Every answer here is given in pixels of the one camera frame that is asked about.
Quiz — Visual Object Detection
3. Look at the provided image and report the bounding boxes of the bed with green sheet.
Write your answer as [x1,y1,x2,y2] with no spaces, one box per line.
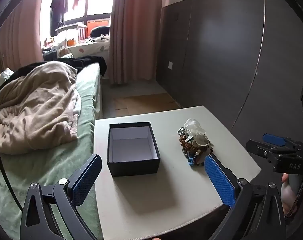
[0,62,103,240]

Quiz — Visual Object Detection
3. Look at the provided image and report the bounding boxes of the person's right hand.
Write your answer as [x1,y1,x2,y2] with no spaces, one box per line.
[281,174,298,217]

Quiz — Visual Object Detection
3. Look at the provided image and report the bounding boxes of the black cardboard box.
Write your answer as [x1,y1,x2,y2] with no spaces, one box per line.
[107,122,160,177]

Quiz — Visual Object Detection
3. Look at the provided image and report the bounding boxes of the beige blanket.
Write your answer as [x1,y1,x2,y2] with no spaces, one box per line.
[0,61,82,155]

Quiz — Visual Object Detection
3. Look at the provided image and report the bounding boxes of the thin black cable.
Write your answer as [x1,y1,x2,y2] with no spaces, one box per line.
[0,122,24,212]

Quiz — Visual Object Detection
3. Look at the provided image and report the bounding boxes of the hanging dark clothes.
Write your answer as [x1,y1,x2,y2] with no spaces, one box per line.
[50,0,69,37]

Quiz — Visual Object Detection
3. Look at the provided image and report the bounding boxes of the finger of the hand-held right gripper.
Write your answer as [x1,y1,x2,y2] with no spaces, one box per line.
[263,133,303,151]
[246,140,302,163]

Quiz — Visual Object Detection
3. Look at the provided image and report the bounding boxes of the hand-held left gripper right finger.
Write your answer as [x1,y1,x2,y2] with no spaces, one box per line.
[204,154,285,240]

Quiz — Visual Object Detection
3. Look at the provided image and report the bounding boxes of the patterned white bedding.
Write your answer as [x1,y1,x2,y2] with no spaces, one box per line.
[43,39,109,61]

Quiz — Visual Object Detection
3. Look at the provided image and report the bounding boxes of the black braided cable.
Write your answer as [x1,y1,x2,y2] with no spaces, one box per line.
[286,152,303,222]

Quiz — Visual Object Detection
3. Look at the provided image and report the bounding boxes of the black cloth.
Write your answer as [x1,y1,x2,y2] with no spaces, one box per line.
[7,56,107,78]

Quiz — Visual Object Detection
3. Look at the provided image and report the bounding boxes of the dark grey wardrobe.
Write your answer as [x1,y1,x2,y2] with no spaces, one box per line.
[156,0,303,155]

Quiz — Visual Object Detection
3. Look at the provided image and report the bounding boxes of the pink curtain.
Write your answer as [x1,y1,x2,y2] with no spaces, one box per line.
[109,0,170,85]
[0,0,48,72]

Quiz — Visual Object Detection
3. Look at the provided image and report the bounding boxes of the pile of jewelry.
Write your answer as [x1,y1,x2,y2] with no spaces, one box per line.
[178,118,214,167]

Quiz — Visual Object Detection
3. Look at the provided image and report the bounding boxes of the orange board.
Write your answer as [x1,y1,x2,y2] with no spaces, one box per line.
[87,20,109,33]

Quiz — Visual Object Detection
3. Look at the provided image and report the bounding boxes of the black cushion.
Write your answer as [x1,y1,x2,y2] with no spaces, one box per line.
[90,26,109,37]

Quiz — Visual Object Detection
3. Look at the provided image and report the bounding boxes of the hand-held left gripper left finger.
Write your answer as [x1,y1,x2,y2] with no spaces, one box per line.
[20,154,103,240]

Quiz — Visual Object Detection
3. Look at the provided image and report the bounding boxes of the white drying rack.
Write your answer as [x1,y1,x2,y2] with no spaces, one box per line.
[55,22,87,40]

